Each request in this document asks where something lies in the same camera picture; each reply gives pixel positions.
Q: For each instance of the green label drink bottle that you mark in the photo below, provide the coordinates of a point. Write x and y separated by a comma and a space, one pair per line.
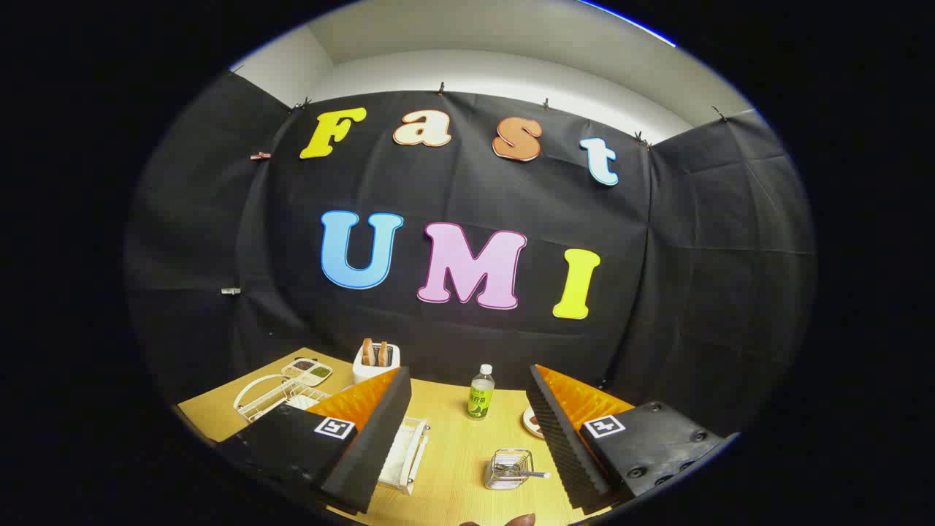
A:
480, 402

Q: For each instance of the white divided condiment tray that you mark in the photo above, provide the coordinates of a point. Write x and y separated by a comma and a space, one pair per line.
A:
315, 374

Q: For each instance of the white toaster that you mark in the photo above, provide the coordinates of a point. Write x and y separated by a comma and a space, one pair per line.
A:
365, 373

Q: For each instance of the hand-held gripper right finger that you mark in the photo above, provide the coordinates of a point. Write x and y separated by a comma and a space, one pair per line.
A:
559, 446

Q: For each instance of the toast slice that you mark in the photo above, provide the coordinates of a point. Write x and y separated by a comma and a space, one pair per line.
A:
383, 353
367, 352

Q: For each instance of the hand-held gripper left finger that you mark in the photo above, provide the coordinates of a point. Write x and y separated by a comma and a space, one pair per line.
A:
376, 446

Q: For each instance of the white oval dish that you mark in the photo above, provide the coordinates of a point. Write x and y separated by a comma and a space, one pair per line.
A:
528, 424

